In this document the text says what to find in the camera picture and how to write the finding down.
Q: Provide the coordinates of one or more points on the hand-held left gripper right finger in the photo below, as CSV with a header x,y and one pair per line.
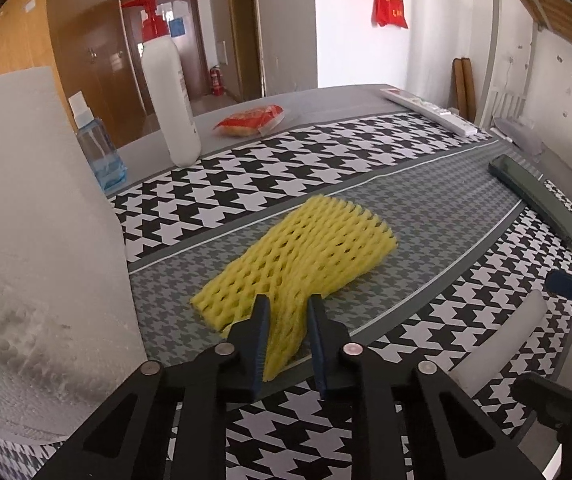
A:
x,y
316,350

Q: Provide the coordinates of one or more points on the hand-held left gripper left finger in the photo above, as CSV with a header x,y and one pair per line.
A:
x,y
261,345

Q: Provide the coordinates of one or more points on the yellow foam net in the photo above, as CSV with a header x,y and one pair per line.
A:
x,y
316,250

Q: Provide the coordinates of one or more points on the long white foam sheet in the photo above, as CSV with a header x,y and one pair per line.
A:
x,y
503,345

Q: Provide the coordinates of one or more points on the black phone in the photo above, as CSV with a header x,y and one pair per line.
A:
x,y
556,212

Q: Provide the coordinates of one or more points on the dark green phone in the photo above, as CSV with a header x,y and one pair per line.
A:
x,y
513,172

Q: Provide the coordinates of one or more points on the grey pillow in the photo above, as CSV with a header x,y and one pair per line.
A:
x,y
518,137

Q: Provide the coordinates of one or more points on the red snack packet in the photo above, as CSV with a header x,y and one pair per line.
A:
x,y
251,120

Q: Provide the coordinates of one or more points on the white power strip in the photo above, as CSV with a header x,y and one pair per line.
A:
x,y
431,110

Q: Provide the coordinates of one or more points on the white paper towel roll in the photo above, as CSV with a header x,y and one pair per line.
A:
x,y
40,240

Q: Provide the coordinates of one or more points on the clear blue bottle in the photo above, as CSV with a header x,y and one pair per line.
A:
x,y
98,155

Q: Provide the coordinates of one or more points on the white spray bottle red nozzle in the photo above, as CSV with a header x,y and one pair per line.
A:
x,y
170,100

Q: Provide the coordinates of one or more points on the red fire extinguisher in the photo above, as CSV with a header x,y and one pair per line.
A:
x,y
215,82

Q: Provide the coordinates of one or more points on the brown door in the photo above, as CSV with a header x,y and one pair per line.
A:
x,y
130,60

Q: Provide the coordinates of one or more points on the wooden wardrobe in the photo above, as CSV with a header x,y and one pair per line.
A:
x,y
246,30

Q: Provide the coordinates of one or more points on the wooden cabinet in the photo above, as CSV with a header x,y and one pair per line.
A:
x,y
80,25

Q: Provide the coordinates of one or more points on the white bunk bed frame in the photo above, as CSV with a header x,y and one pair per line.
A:
x,y
551,5

